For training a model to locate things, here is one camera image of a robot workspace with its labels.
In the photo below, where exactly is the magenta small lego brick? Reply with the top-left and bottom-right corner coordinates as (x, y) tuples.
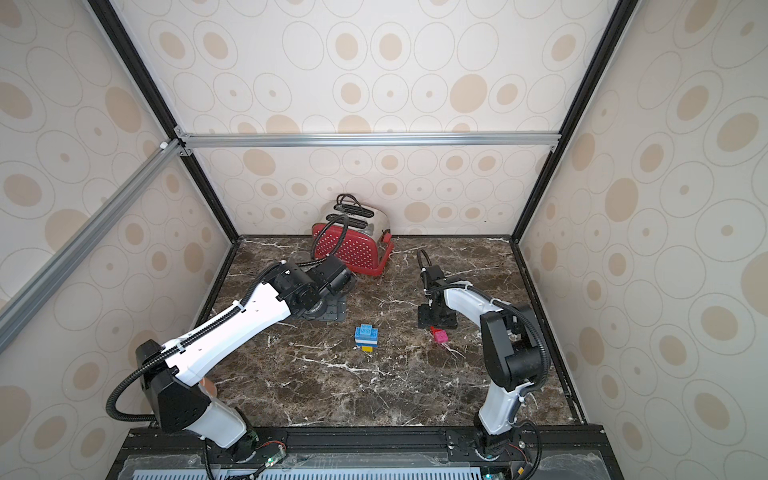
(432, 329), (449, 344)

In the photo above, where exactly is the blue long lego brick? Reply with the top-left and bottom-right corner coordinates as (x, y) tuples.
(354, 327), (378, 344)

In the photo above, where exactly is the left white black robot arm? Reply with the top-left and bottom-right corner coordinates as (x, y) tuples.
(105, 243), (353, 451)

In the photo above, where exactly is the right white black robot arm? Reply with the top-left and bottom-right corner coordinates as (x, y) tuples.
(417, 249), (551, 455)

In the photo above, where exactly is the red polka dot toaster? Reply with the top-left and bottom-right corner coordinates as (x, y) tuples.
(311, 193), (394, 277)

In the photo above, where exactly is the horizontal aluminium rail back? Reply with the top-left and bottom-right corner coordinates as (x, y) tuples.
(166, 130), (561, 150)

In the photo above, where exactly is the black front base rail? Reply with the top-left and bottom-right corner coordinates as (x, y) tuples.
(107, 422), (623, 479)

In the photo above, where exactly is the diagonal aluminium rail left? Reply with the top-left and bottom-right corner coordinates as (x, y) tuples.
(1, 139), (182, 350)

